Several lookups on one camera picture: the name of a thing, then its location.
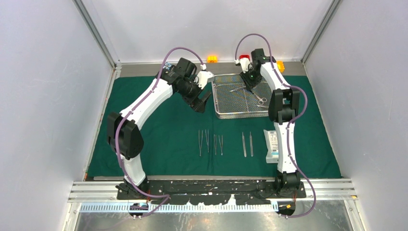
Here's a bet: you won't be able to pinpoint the red toy brick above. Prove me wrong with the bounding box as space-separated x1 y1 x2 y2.
239 54 251 60

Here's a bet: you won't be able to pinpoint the yellow toy block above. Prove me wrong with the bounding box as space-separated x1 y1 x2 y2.
277 61 285 73

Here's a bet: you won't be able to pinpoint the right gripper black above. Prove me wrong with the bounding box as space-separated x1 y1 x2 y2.
239 67 261 91

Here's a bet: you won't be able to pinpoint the green surgical cloth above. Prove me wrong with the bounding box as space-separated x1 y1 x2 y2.
87 74 343 179

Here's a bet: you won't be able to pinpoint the white paper packet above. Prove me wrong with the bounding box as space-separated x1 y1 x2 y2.
263 130 279 164

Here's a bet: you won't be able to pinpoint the small blue black toy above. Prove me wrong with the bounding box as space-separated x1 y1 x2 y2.
163 62 173 70

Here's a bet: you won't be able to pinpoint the steel scissors blade pair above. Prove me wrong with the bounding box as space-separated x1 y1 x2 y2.
253 93 268 105

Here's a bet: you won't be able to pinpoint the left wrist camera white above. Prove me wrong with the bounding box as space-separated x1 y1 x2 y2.
194 71 215 89

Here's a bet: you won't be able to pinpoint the aluminium frame rail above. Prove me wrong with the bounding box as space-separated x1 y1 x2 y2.
68 178 358 203

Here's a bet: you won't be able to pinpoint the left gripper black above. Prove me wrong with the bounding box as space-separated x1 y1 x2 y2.
177 77 211 113

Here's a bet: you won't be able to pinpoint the steel spatula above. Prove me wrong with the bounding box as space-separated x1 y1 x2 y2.
205 129 210 153

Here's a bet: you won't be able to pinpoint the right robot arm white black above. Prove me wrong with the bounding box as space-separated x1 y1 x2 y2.
238 49 300 198

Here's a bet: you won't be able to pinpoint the thin steel tweezers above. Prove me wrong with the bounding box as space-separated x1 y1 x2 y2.
218 135 223 155

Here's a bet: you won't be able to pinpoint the long steel forceps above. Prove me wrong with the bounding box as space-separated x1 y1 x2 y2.
198 130 204 157

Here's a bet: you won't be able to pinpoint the steel scalpel handle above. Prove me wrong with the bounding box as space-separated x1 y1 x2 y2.
242 132 247 157
249 132 254 157

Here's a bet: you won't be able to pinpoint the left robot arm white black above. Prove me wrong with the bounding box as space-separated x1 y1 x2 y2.
107 58 215 199

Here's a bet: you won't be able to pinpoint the metal mesh tray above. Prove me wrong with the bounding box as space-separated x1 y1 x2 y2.
212 74 272 119

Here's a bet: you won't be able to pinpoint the orange toy brick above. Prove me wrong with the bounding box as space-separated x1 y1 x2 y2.
206 55 218 63

